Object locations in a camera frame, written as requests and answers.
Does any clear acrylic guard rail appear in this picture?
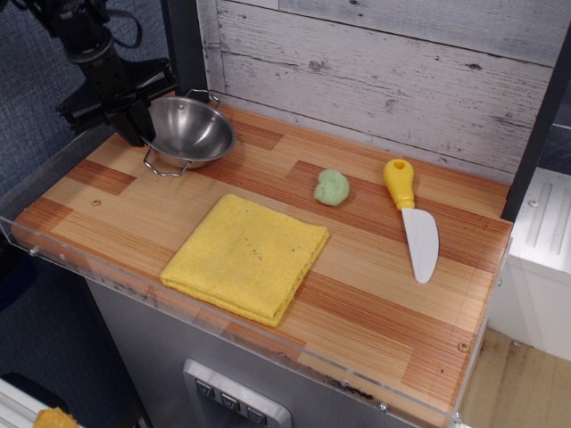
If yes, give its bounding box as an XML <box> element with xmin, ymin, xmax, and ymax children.
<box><xmin>0</xmin><ymin>88</ymin><xmax>514</xmax><ymax>428</ymax></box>

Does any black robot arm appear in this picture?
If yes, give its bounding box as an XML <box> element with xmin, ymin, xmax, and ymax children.
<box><xmin>13</xmin><ymin>1</ymin><xmax>178</xmax><ymax>147</ymax></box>

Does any yellow folded cloth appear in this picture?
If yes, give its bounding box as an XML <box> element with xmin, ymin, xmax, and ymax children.
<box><xmin>160</xmin><ymin>194</ymin><xmax>329</xmax><ymax>327</ymax></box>

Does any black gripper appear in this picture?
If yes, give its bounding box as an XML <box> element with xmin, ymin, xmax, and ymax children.
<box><xmin>56</xmin><ymin>53</ymin><xmax>178</xmax><ymax>146</ymax></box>

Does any silver toy cabinet front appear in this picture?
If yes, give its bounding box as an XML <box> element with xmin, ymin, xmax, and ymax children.
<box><xmin>88</xmin><ymin>280</ymin><xmax>460</xmax><ymax>427</ymax></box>

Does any white side cabinet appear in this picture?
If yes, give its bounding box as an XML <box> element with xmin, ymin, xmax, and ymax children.
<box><xmin>488</xmin><ymin>168</ymin><xmax>570</xmax><ymax>360</ymax></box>

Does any dark vertical post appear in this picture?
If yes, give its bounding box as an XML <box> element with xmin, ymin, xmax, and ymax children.
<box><xmin>501</xmin><ymin>28</ymin><xmax>570</xmax><ymax>222</ymax></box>

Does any stainless steel wok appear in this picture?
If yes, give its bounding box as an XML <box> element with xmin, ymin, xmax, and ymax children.
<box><xmin>144</xmin><ymin>89</ymin><xmax>236</xmax><ymax>177</ymax></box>

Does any yellow object bottom left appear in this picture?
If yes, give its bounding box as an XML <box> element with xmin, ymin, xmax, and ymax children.
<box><xmin>32</xmin><ymin>407</ymin><xmax>79</xmax><ymax>428</ymax></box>

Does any green toy vegetable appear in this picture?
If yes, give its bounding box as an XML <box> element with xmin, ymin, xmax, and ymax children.
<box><xmin>313</xmin><ymin>169</ymin><xmax>350</xmax><ymax>207</ymax></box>

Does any yellow handled toy knife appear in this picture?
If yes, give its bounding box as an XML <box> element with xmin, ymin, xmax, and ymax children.
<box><xmin>383</xmin><ymin>159</ymin><xmax>440</xmax><ymax>284</ymax></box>

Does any black cable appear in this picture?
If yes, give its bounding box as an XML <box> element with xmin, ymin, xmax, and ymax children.
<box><xmin>104</xmin><ymin>8</ymin><xmax>144</xmax><ymax>49</ymax></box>

